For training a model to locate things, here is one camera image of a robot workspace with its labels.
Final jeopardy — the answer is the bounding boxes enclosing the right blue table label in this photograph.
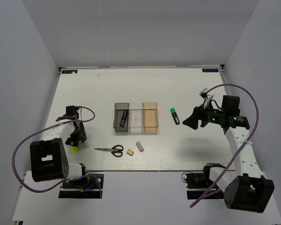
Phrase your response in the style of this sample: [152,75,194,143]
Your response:
[202,68,219,73]

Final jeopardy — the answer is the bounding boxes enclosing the grey transparent container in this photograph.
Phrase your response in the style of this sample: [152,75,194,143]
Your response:
[113,103,129,133]

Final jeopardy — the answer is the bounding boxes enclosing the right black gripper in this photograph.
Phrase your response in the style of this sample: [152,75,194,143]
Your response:
[182,99,225,130]

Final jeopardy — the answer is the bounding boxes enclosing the clear transparent container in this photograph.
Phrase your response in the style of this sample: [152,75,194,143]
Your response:
[128,103,143,134]

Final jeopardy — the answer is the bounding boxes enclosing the blue table label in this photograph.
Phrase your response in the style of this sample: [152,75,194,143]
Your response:
[61,70,78,74]
[202,68,219,73]

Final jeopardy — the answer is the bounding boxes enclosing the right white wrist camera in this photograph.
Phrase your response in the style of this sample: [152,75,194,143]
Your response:
[199,88,214,109]

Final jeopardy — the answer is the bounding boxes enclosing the purple highlighter marker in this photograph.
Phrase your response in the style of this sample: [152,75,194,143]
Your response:
[119,110,129,127]

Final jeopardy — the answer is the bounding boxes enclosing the yellow highlighter marker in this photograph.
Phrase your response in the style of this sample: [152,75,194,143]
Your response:
[71,141,79,154]

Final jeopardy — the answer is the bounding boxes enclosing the green highlighter marker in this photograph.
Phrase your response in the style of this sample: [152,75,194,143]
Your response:
[170,108,180,125]

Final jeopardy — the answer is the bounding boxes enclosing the black handled scissors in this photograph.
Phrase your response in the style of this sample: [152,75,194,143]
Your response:
[94,144,124,158]

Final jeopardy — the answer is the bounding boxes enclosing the grey rectangular eraser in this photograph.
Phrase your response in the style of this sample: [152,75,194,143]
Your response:
[136,142,144,152]

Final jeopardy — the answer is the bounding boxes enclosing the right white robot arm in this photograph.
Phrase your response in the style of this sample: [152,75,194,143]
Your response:
[183,94,274,213]

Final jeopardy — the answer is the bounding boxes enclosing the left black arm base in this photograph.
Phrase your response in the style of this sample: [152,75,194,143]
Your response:
[59,172,104,199]

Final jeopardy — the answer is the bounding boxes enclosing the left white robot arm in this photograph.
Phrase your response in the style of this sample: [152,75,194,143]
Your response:
[30,106,90,187]

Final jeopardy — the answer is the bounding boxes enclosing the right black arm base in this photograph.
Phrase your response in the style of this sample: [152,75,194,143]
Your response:
[181,171,213,200]

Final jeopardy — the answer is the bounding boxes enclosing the left blue table label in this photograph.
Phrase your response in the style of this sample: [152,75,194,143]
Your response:
[61,70,78,74]

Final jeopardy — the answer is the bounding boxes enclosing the orange transparent container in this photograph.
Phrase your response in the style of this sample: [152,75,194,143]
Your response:
[143,102,159,134]

